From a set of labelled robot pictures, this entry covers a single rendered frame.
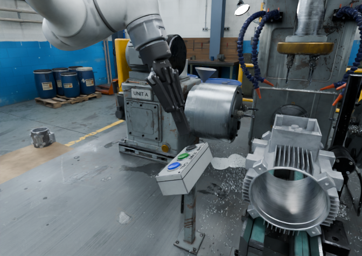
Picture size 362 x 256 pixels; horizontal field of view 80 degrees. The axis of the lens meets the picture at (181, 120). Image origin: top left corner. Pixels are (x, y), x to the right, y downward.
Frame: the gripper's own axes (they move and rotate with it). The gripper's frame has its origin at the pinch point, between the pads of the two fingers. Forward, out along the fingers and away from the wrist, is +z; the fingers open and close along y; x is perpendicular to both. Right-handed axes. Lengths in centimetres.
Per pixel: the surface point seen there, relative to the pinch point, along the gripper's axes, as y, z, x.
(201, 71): 179, -13, 61
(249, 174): -3.4, 15.5, -14.0
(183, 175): -12.6, 9.0, -3.5
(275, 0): 64, -28, -27
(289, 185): 13.6, 29.3, -18.8
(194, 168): -7.5, 10.3, -3.5
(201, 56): 541, -60, 192
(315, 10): 42, -16, -38
